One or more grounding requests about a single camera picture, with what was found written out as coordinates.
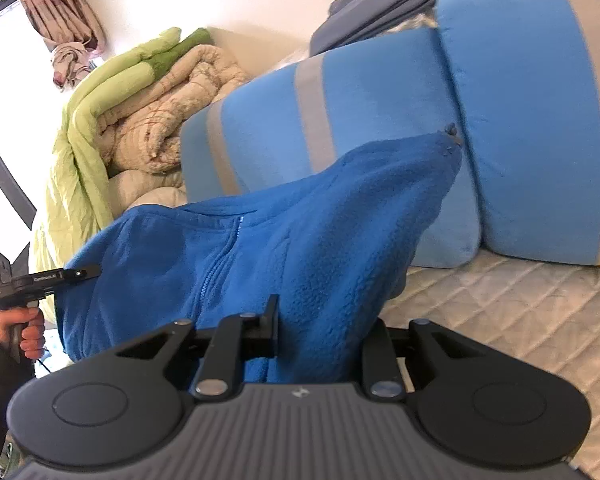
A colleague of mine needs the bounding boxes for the grey quilted bedspread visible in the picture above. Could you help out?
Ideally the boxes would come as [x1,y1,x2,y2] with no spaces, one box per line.
[380,247,600,480]

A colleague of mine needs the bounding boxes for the green blanket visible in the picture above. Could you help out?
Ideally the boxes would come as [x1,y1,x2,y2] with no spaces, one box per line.
[32,27,212,292]

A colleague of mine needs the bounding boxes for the person's left forearm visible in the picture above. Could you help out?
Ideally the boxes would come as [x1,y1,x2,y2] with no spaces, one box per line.
[0,324,37,463]

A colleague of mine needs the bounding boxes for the person's left hand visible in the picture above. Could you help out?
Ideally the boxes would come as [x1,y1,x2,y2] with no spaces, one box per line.
[0,307,47,361]

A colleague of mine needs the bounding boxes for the blue fleece jacket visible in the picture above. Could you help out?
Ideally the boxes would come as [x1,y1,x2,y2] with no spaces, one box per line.
[55,127,465,387]

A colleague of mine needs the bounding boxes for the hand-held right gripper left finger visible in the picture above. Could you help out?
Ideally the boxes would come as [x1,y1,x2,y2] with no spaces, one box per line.
[117,294,281,401]

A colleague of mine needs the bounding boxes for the blue grey-striped pillow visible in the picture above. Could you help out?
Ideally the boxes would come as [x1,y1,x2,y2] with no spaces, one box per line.
[434,0,600,267]
[180,27,483,269]

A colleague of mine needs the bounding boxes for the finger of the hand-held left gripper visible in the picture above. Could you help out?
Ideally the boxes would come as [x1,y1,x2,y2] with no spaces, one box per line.
[55,266,102,282]

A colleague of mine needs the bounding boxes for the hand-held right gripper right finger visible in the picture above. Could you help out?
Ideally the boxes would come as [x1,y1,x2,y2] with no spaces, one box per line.
[352,317,473,401]

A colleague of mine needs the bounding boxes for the grey-blue folded cloth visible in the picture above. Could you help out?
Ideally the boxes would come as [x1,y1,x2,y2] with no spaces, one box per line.
[307,0,462,59]

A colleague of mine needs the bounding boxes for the pink patterned curtain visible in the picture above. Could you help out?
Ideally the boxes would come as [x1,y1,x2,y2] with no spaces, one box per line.
[14,0,107,92]

